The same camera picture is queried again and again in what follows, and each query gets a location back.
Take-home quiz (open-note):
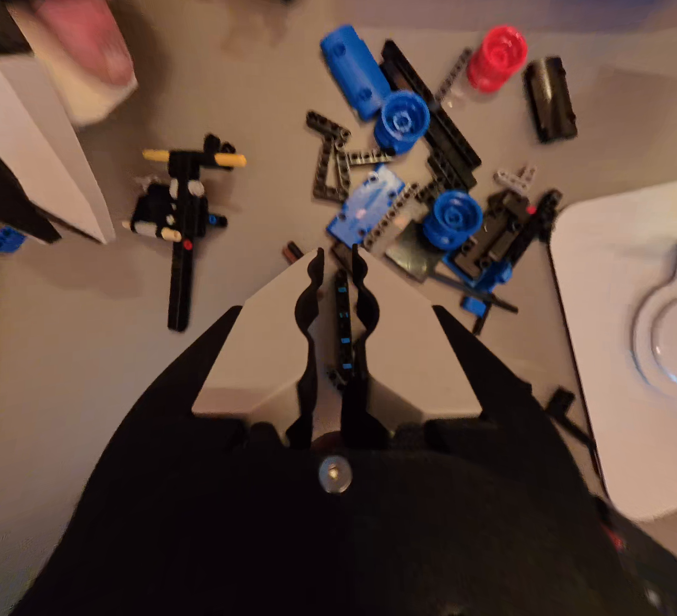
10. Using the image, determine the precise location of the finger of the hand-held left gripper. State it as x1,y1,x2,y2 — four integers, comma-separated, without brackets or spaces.
0,54,116,246

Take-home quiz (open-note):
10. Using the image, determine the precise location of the blue toy wheel hub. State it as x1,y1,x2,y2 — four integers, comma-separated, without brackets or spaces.
422,190,483,251
373,91,431,155

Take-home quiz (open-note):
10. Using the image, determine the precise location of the black angled toy frame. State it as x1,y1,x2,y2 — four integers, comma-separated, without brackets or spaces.
306,110,395,203

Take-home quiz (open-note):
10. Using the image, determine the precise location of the red toy wheel hub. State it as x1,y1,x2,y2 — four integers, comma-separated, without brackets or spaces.
466,25,529,94

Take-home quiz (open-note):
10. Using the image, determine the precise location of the black and blue frame assembly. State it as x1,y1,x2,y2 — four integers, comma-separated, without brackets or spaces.
443,188,565,293

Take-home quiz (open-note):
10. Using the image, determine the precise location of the blue flat toy panel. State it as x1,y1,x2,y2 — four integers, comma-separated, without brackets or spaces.
326,165,407,245

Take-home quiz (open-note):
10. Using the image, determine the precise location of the long black toy beam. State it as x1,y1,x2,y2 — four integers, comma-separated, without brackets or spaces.
380,38,483,191

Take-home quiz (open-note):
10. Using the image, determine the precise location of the blue curved toy panel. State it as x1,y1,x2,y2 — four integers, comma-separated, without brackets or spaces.
319,25,393,122

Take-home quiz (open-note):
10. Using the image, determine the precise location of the person's left hand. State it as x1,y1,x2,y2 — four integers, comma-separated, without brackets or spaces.
34,0,155,88

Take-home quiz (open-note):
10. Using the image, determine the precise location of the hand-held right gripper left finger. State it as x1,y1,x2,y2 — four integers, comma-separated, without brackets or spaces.
191,247,326,449

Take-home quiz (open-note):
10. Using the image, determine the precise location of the black toy brick assembly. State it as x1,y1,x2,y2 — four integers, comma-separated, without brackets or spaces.
122,134,248,334

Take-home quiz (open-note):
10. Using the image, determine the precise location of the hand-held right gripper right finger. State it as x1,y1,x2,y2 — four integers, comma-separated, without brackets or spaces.
341,245,483,449

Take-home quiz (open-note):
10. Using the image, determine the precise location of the dark grey thin beam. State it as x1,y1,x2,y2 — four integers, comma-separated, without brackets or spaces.
434,47,473,105

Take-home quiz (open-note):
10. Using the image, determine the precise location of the grey T-shaped connector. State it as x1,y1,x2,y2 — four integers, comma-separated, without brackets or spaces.
494,165,536,193

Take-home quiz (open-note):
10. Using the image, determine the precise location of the thin black toy axle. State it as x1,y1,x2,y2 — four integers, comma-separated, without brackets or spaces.
427,268,519,314

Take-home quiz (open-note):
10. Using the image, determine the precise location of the black curved toy panel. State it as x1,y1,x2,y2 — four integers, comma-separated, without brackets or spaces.
523,56,578,144

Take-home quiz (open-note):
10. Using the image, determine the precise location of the white book stand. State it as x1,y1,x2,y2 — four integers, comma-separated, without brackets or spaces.
549,181,677,523

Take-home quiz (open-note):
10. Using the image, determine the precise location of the grey studded toy beam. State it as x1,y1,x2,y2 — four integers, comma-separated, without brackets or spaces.
364,183,420,251

